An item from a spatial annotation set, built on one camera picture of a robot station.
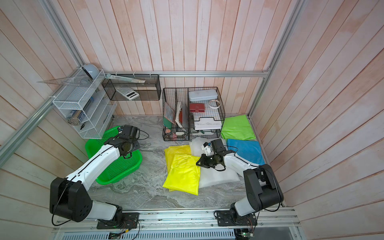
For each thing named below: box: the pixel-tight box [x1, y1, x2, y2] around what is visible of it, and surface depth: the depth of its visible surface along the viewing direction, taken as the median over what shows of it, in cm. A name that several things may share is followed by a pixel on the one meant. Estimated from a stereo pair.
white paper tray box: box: [194, 117, 222, 130], surface depth 93 cm
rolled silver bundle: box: [67, 110, 82, 126], surface depth 78 cm
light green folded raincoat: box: [221, 114, 256, 140], surface depth 109 cm
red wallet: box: [189, 103, 205, 113], surface depth 97 cm
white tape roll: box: [208, 99, 221, 109], surface depth 103 cm
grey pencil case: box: [188, 89, 218, 102], surface depth 104 cm
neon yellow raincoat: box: [162, 154, 201, 196], surface depth 86 cm
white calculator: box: [116, 87, 140, 100], surface depth 99 cm
